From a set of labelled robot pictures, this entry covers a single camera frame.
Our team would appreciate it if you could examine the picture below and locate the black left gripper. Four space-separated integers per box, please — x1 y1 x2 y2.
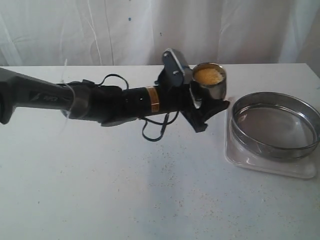
155 69 230 133

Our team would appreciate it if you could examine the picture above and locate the stainless steel cup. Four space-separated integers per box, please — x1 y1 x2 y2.
190 62 227 102

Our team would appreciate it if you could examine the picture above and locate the yellow grain powder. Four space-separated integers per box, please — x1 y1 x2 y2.
194 68 223 85

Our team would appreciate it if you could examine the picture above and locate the round steel sieve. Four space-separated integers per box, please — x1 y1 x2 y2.
230 92 320 161

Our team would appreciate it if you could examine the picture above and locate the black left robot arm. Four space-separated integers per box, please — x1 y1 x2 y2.
0 68 230 133

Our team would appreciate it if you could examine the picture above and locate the white square plastic tray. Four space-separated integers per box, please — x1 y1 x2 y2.
224 107 319 179

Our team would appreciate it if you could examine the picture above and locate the white backdrop curtain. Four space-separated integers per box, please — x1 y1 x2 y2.
0 0 320 66

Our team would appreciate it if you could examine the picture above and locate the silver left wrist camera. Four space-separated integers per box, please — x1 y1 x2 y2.
162 48 192 88

